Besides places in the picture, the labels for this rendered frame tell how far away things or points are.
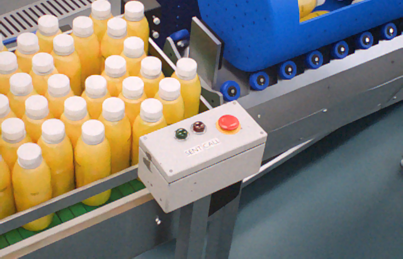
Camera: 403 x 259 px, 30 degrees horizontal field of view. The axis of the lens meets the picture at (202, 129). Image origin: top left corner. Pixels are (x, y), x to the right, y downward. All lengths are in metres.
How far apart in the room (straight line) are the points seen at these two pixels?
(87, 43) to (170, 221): 0.39
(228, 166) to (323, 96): 0.52
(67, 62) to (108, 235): 0.34
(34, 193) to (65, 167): 0.08
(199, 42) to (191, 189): 0.43
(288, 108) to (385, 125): 1.36
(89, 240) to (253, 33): 0.52
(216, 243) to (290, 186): 0.73
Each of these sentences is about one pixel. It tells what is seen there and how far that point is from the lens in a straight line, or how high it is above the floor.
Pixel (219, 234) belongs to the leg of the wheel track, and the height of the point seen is 0.43.
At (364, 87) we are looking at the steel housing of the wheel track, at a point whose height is 0.84.
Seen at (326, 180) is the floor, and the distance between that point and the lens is 2.78.
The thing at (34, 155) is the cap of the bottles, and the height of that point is 1.08.
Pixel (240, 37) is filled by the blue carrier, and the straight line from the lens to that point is 1.61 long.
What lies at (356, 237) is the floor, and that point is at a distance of 2.65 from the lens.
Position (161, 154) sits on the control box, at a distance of 1.27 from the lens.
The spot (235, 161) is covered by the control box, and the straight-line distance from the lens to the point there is 1.32.
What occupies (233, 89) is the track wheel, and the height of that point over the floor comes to 0.97.
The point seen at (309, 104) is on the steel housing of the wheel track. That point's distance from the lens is 1.76.
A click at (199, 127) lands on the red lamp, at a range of 1.30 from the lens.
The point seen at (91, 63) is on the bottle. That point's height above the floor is 0.99.
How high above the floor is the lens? 2.03
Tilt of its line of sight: 45 degrees down
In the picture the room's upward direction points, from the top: 7 degrees clockwise
